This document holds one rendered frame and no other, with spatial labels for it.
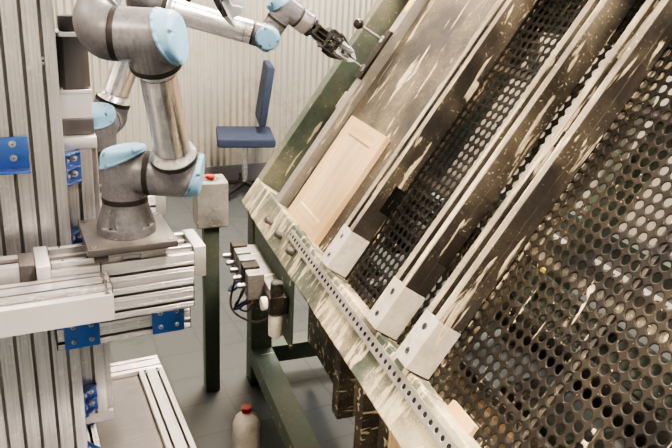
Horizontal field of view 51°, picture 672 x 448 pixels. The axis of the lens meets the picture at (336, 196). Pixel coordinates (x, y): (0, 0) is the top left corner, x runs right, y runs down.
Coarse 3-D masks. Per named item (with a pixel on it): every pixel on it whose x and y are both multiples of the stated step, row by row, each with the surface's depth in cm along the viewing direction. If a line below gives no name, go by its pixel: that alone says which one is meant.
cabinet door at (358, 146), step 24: (336, 144) 244; (360, 144) 231; (384, 144) 219; (336, 168) 236; (360, 168) 222; (312, 192) 241; (336, 192) 227; (312, 216) 232; (336, 216) 221; (312, 240) 223
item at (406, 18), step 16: (416, 0) 246; (400, 16) 249; (416, 16) 248; (400, 32) 248; (384, 48) 248; (384, 64) 250; (368, 80) 250; (352, 96) 249; (336, 112) 252; (336, 128) 251; (320, 144) 251; (304, 160) 254; (304, 176) 253; (288, 192) 253
